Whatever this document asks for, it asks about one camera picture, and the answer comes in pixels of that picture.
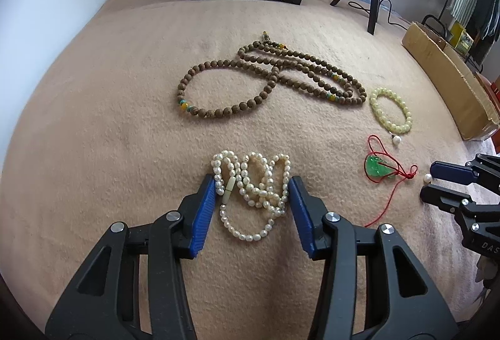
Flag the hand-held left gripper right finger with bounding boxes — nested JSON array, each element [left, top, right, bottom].
[[288, 175, 458, 340]]

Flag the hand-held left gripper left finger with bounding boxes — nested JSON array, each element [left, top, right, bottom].
[[45, 173, 217, 340]]

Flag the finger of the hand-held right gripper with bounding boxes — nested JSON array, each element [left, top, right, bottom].
[[419, 185, 500, 233], [429, 153, 500, 186]]

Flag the white pearl necklace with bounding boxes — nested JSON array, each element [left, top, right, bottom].
[[211, 150, 293, 243]]

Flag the green jade pendant red cord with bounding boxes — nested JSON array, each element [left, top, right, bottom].
[[364, 134, 418, 228]]

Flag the cardboard box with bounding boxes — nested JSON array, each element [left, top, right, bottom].
[[402, 21, 500, 141]]

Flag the pale yellow bead bracelet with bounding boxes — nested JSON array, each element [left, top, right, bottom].
[[369, 87, 413, 135]]

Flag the brown wooden bead necklace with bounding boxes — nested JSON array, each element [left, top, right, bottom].
[[177, 32, 368, 121]]

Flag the yellow box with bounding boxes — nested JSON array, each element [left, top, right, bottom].
[[449, 22, 473, 54]]

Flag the dark hanging clothes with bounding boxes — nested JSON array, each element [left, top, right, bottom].
[[465, 0, 500, 63]]

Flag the black power cable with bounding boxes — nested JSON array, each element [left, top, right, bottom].
[[347, 0, 411, 28]]

